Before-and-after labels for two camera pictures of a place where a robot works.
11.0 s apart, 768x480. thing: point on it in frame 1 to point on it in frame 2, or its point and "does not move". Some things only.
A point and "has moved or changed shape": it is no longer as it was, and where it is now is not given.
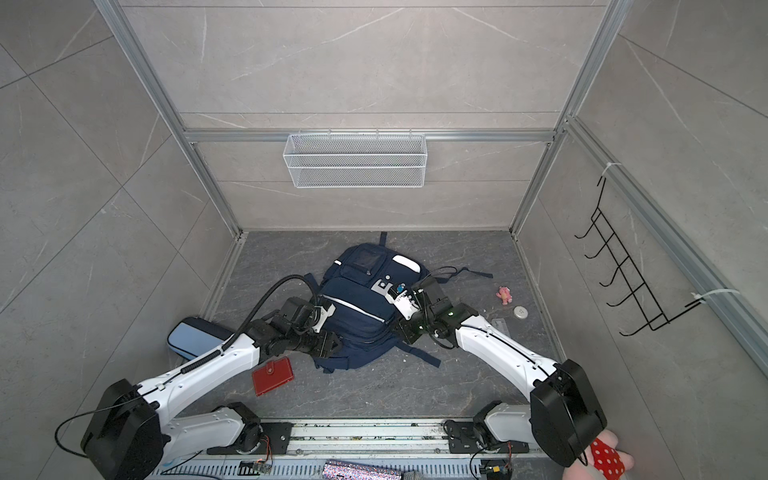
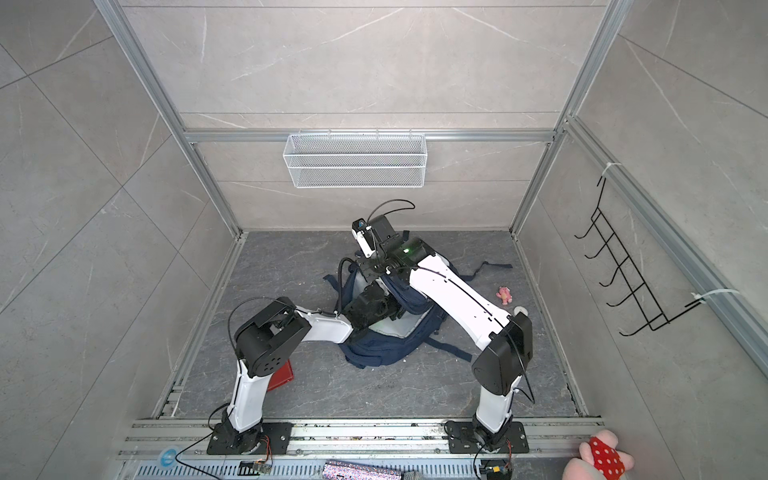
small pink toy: [504, 294] does not move
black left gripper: [326, 348] to [398, 315]
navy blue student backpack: [366, 318] has moved or changed shape
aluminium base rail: [421, 448] does not move
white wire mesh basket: [356, 160] does not move
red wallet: [274, 374] does not move
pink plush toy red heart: [600, 460] does not move
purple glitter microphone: [347, 470] does not move
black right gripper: [405, 331] to [366, 270]
